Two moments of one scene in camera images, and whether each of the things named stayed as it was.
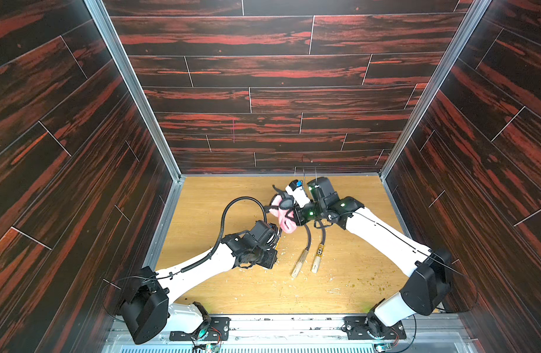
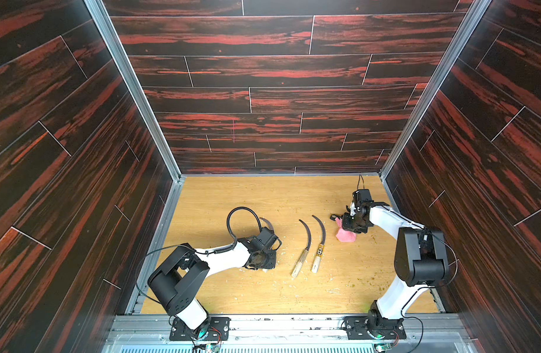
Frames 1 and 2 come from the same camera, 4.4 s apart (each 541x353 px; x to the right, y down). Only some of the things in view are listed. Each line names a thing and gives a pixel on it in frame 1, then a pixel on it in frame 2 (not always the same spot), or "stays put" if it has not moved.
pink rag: (289, 224) → (342, 234)
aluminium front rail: (313, 333) stays put
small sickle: (303, 254) stays put
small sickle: (320, 253) stays put
